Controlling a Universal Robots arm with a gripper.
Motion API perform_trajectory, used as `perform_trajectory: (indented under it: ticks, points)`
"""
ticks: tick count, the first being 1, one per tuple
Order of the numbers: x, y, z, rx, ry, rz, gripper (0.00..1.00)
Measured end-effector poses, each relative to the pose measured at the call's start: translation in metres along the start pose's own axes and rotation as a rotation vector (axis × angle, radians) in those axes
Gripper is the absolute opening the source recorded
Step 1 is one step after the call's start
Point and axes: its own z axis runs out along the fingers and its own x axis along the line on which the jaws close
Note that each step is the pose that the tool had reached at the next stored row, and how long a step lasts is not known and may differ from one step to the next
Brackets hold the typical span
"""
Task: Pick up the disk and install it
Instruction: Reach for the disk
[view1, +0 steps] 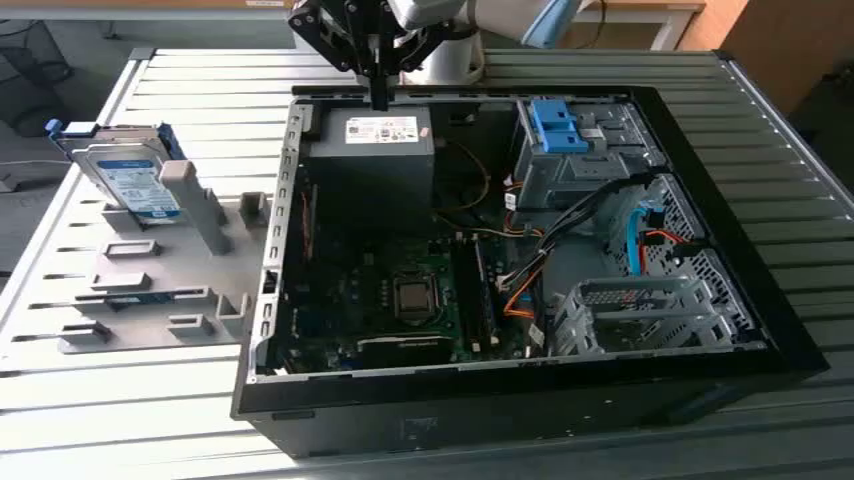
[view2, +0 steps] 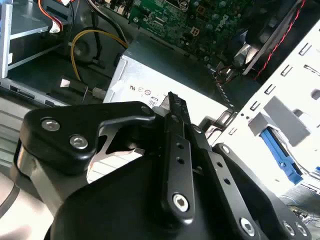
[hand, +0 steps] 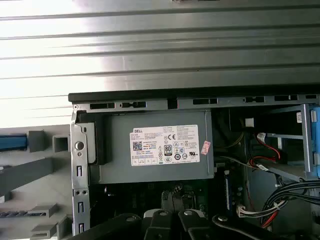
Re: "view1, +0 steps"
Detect grey power supply unit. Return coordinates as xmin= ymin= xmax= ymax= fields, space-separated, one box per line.
xmin=299 ymin=104 xmax=437 ymax=236

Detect grey parts rack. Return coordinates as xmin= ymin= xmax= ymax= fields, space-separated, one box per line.
xmin=56 ymin=159 xmax=275 ymax=355

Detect black RAM stick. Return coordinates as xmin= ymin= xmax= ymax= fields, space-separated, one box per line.
xmin=450 ymin=232 xmax=486 ymax=353

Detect black PC case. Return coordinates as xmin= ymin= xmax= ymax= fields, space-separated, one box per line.
xmin=230 ymin=84 xmax=833 ymax=459

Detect black graphics card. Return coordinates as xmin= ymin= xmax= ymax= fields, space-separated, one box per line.
xmin=355 ymin=334 xmax=457 ymax=370

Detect brown wooden cabinet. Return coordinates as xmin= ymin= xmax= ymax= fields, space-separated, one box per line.
xmin=679 ymin=0 xmax=854 ymax=116

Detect blue wire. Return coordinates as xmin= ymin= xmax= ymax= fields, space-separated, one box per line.
xmin=626 ymin=198 xmax=661 ymax=277

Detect white floor cable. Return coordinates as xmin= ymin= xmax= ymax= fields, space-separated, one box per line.
xmin=0 ymin=158 xmax=74 ymax=171

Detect white framed wooden desk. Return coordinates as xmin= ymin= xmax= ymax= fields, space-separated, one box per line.
xmin=0 ymin=0 xmax=709 ymax=51

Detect CPU socket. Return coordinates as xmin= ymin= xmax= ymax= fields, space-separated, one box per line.
xmin=389 ymin=269 xmax=447 ymax=325

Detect metal disk bay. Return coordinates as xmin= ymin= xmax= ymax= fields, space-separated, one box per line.
xmin=550 ymin=274 xmax=744 ymax=357

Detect orange looped wires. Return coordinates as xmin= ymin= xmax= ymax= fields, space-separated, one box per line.
xmin=503 ymin=279 xmax=539 ymax=320

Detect blue plastic bay latch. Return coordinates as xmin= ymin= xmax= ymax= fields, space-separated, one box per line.
xmin=530 ymin=99 xmax=594 ymax=155

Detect wire bundle with white plug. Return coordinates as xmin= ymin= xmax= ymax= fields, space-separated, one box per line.
xmin=494 ymin=247 xmax=559 ymax=296

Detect black mesh wastebasket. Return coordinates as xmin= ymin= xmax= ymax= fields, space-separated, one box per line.
xmin=0 ymin=47 xmax=72 ymax=139

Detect green motherboard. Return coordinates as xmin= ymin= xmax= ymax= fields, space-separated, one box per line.
xmin=286 ymin=233 xmax=535 ymax=374

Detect thin yellow wire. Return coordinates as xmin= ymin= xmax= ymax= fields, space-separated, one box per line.
xmin=433 ymin=141 xmax=493 ymax=215

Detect blue RAM stick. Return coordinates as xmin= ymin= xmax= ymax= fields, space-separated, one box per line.
xmin=76 ymin=289 xmax=206 ymax=306

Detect orange wire with black plug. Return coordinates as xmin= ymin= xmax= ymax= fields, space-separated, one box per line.
xmin=639 ymin=228 xmax=706 ymax=259

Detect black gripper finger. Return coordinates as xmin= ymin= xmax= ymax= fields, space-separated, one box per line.
xmin=379 ymin=27 xmax=481 ymax=113
xmin=286 ymin=0 xmax=383 ymax=112

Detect multicolour power wire bundle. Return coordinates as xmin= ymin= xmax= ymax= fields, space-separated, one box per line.
xmin=433 ymin=212 xmax=546 ymax=241

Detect hard disk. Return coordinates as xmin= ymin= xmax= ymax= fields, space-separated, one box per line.
xmin=43 ymin=118 xmax=187 ymax=225

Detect black cable bundle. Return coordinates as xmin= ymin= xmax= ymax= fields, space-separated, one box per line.
xmin=530 ymin=172 xmax=659 ymax=261

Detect silver CPU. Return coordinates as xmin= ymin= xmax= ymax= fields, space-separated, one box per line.
xmin=397 ymin=282 xmax=437 ymax=310

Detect tall metal drive cage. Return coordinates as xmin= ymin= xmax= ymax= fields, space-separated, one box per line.
xmin=511 ymin=98 xmax=669 ymax=212

